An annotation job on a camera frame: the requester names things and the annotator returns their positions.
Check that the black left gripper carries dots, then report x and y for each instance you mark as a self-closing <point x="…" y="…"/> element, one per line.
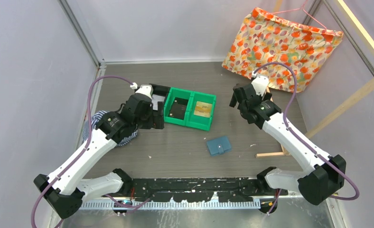
<point x="149" y="124"/>

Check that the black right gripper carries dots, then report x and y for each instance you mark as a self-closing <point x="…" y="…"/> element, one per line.
<point x="267" y="96"/>

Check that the white cards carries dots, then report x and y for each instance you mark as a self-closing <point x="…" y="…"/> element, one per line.
<point x="155" y="101"/>

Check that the blue card holder wallet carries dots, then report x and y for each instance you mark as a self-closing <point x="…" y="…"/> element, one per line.
<point x="218" y="146"/>

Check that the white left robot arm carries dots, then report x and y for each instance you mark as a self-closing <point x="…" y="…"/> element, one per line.
<point x="66" y="190"/>

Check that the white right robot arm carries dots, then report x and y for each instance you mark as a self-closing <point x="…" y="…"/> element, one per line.
<point x="321" y="175"/>

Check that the green bin with black card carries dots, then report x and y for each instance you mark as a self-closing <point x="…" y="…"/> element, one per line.
<point x="180" y="93"/>

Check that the black credit card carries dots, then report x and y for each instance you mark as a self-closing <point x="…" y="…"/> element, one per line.
<point x="178" y="108"/>

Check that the gold credit card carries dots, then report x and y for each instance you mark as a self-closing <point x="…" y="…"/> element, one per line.
<point x="203" y="109"/>

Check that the green bin with gold card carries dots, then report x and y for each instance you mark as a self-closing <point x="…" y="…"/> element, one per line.
<point x="199" y="122"/>

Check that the black plastic bin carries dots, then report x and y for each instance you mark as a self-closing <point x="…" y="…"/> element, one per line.
<point x="160" y="90"/>

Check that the blue striped cloth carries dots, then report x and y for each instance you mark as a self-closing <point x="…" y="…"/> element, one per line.
<point x="95" y="118"/>

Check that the floral orange fabric bag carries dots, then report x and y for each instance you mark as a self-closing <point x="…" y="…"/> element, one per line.
<point x="280" y="49"/>

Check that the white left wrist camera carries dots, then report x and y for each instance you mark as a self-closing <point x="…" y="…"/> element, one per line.
<point x="146" y="90"/>

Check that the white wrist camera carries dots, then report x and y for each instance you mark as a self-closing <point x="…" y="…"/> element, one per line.
<point x="260" y="84"/>
<point x="146" y="90"/>

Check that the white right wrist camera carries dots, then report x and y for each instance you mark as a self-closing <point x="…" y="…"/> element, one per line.
<point x="260" y="84"/>

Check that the wooden frame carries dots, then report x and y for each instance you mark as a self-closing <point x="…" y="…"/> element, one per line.
<point x="338" y="106"/>

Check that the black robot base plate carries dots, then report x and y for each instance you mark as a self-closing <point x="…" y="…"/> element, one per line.
<point x="240" y="189"/>

